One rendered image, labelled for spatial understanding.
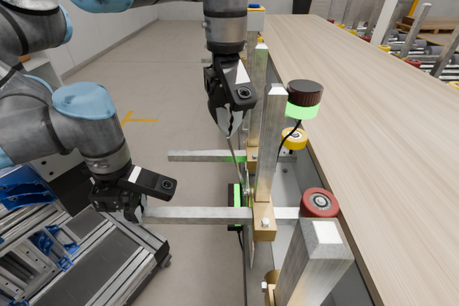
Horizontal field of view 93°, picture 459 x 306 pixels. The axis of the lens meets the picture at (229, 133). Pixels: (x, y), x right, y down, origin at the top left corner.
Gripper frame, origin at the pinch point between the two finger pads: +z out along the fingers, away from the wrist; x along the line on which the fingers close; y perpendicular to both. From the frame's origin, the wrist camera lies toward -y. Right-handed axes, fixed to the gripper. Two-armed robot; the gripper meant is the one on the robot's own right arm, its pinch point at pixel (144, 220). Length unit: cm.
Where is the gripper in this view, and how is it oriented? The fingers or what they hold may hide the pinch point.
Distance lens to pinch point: 62.1
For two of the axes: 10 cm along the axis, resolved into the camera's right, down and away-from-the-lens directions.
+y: -10.0, -0.1, 0.0
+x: -0.1, 6.0, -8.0
